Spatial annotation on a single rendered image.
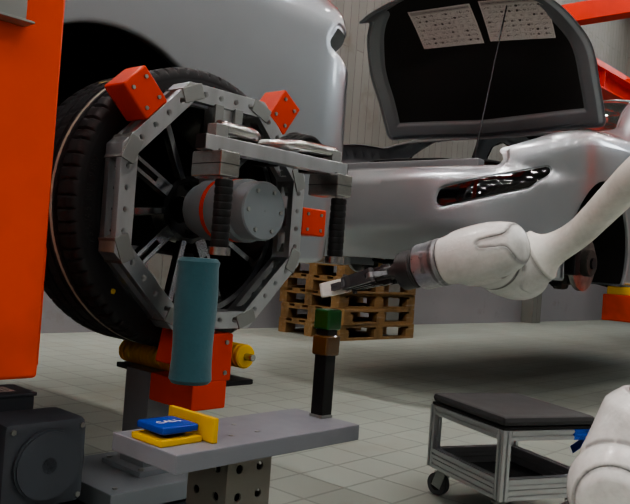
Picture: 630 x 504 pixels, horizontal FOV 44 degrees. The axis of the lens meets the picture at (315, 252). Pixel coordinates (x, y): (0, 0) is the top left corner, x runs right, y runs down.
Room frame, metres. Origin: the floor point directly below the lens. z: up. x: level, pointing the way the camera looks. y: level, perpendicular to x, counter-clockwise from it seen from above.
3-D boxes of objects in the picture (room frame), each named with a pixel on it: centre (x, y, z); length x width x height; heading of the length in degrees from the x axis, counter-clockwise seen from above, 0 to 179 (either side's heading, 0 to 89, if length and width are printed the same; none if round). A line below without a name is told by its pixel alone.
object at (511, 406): (2.49, -0.67, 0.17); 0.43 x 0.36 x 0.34; 23
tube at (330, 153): (1.76, 0.09, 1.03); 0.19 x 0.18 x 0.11; 47
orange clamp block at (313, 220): (2.01, 0.03, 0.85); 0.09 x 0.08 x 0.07; 137
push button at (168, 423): (1.23, 0.21, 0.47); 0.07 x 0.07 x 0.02; 47
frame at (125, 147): (1.77, 0.24, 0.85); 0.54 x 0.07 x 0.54; 137
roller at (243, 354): (1.93, 0.24, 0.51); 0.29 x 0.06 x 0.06; 47
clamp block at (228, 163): (1.51, 0.21, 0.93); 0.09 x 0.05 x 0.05; 47
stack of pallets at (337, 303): (8.11, -0.39, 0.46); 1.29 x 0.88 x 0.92; 138
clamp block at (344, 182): (1.76, -0.02, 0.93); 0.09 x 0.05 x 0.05; 47
